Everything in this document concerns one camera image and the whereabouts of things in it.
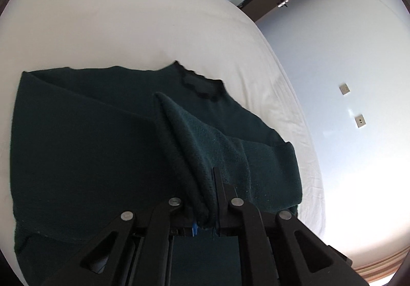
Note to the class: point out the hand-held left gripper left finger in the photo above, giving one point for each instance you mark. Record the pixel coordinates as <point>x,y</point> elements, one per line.
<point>165,217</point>

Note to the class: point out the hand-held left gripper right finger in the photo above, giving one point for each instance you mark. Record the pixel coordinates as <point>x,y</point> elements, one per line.
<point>225,202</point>

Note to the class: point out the dark green knit sweater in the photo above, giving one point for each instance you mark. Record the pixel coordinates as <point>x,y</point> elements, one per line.
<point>96,145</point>

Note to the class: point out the bed with white sheet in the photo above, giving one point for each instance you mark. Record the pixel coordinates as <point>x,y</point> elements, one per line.
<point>128,23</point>

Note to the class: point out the beige wall socket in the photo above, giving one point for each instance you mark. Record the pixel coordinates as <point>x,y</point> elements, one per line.
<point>345,88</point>
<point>360,121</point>

